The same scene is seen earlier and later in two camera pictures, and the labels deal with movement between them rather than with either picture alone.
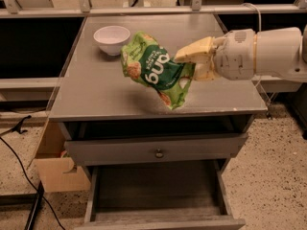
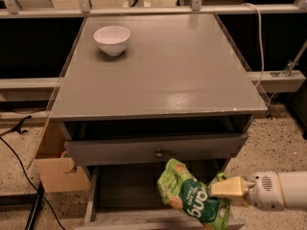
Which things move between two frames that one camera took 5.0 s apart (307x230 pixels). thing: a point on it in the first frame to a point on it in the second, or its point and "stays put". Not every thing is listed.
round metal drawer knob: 159,153 stays put
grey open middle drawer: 186,195 stays put
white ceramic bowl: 111,38 stays put
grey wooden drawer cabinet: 153,167 stays put
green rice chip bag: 146,59 to 183,192
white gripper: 235,54 to 264,191
